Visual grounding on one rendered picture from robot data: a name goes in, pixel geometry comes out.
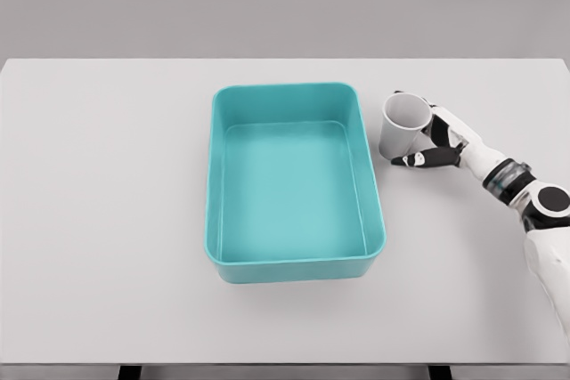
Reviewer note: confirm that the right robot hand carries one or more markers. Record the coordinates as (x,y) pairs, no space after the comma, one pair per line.
(445,137)

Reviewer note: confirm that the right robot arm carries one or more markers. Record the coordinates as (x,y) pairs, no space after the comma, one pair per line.
(534,202)

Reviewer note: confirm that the white paper cup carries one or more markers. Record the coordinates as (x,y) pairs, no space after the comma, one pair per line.
(401,128)

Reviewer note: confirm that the teal plastic basket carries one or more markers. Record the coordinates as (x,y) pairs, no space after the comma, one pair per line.
(289,188)

